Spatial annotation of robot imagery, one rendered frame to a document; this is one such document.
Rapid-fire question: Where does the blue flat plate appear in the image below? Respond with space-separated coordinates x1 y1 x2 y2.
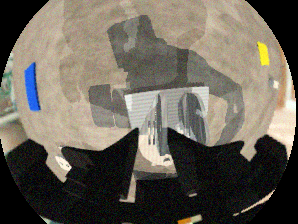
24 63 41 111

